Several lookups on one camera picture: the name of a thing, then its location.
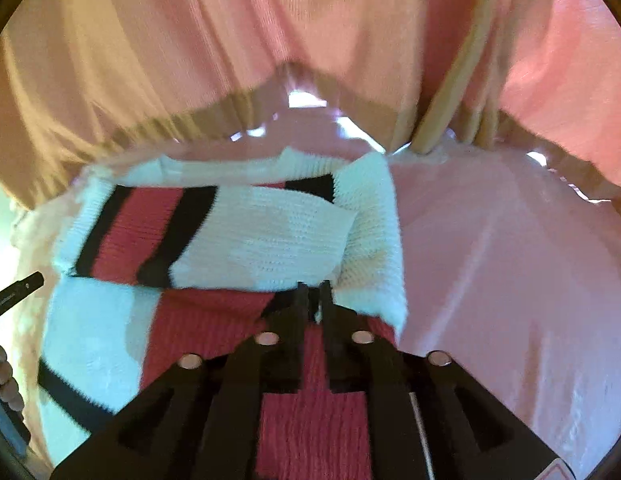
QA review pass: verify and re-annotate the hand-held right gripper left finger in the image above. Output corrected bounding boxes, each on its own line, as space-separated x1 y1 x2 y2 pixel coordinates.
50 282 312 480

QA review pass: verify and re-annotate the pink curtain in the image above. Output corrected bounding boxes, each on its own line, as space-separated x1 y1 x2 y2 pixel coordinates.
0 0 621 211

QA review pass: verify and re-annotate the pink blanket with white print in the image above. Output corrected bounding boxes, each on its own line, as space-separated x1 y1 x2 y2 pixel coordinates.
13 125 616 480

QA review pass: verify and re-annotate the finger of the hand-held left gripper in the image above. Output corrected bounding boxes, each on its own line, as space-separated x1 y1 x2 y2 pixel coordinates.
0 272 45 329

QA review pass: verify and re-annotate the white red black knitted sweater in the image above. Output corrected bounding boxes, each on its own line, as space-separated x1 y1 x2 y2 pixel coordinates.
38 147 410 480

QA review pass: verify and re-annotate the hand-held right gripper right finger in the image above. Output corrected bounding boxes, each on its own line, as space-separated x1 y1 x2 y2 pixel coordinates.
319 281 562 480

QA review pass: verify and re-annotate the person's left hand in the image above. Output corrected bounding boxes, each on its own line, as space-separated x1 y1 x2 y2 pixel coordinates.
0 334 24 414

